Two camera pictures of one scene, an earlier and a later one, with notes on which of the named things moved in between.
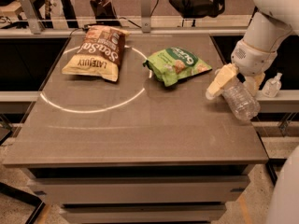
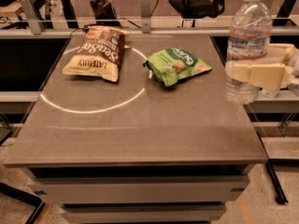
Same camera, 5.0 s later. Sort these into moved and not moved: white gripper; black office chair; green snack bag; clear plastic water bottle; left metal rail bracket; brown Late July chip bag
Moved: clear plastic water bottle; white gripper
Not moved: brown Late July chip bag; black office chair; green snack bag; left metal rail bracket
